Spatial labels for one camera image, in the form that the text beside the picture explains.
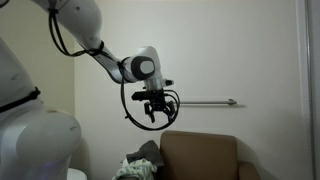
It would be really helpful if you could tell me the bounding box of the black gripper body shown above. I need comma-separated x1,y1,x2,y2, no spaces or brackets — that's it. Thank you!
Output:
143,96,176,114

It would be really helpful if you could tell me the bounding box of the grey cloth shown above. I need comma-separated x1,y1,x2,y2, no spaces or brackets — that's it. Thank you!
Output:
125,139,165,168

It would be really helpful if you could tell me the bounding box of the green white striped cloth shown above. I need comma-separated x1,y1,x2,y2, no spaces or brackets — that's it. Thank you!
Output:
111,157,158,180

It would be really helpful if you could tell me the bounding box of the brown armchair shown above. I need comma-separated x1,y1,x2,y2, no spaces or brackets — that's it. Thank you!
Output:
159,130,263,180

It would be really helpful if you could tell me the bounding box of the white rounded fixture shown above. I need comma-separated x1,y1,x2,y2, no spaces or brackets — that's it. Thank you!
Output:
66,167,89,180

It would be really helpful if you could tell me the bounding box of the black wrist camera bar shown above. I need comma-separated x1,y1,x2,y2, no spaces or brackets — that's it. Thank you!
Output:
131,91,167,102

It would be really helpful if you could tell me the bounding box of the silver wall grab bar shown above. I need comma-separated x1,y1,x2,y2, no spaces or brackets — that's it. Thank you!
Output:
179,98,238,107

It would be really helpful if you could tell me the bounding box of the white vertical wall trim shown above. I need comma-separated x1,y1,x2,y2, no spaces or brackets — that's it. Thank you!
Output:
294,0,316,180

